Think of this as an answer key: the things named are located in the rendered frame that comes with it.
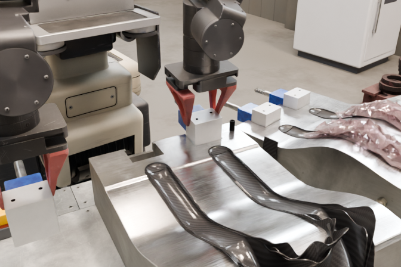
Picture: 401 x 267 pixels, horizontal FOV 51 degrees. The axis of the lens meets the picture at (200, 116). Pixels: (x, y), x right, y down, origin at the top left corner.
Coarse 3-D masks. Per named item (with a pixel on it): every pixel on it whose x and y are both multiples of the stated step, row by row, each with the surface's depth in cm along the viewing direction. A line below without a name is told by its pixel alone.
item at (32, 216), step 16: (32, 176) 52; (16, 192) 47; (32, 192) 48; (48, 192) 48; (16, 208) 45; (32, 208) 46; (48, 208) 47; (16, 224) 46; (32, 224) 47; (48, 224) 48; (16, 240) 47; (32, 240) 48
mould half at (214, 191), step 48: (192, 144) 70; (240, 144) 70; (96, 192) 66; (144, 192) 59; (192, 192) 59; (240, 192) 59; (288, 192) 59; (336, 192) 55; (144, 240) 51; (192, 240) 48; (288, 240) 44; (384, 240) 44
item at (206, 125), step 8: (192, 112) 73; (200, 112) 71; (208, 112) 71; (216, 112) 71; (192, 120) 68; (200, 120) 68; (208, 120) 68; (216, 120) 69; (184, 128) 73; (192, 128) 69; (200, 128) 68; (208, 128) 69; (216, 128) 70; (192, 136) 70; (200, 136) 69; (208, 136) 70; (216, 136) 71
